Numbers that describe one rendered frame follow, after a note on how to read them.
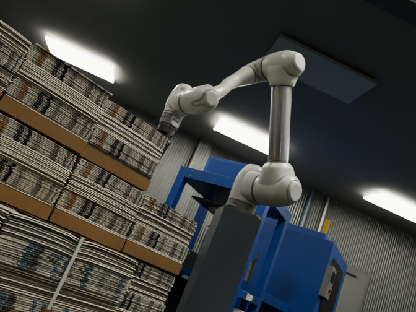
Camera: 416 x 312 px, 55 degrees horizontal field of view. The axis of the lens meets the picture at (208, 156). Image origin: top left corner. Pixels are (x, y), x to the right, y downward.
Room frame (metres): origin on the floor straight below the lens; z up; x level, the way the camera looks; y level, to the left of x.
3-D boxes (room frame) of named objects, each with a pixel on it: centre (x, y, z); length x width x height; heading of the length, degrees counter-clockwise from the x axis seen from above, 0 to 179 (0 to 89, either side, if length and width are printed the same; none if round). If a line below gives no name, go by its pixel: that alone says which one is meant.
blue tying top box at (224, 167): (3.73, -0.38, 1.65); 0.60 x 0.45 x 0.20; 58
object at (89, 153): (1.46, 0.32, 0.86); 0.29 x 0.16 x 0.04; 126
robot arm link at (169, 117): (1.66, 0.21, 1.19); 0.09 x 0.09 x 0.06
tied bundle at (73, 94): (1.35, 0.61, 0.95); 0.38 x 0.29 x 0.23; 36
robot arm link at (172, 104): (1.65, 0.20, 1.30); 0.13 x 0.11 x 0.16; 35
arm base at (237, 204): (2.06, -0.26, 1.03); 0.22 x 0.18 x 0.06; 5
